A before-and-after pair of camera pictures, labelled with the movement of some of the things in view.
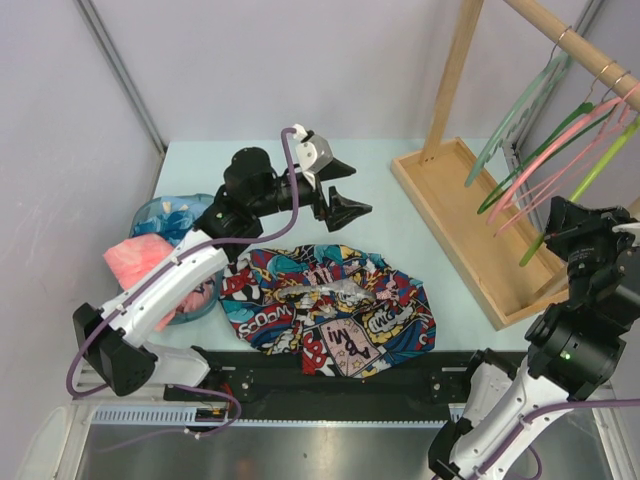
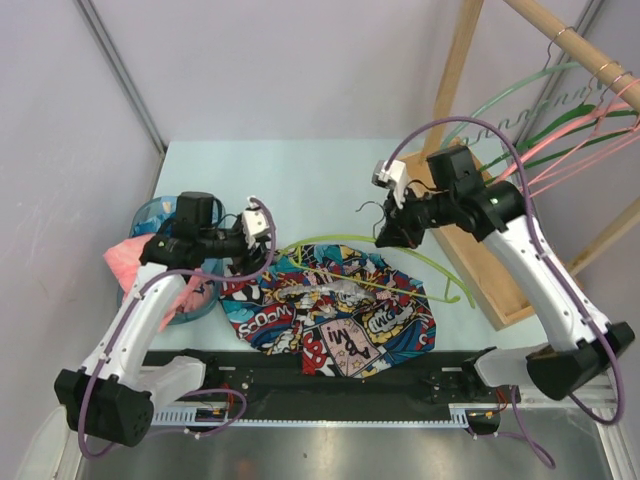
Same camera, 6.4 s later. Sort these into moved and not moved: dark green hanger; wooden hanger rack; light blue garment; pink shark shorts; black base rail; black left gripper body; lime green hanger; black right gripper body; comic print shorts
Moved: black left gripper body; black right gripper body; lime green hanger; dark green hanger
Not moved: light blue garment; black base rail; comic print shorts; pink shark shorts; wooden hanger rack
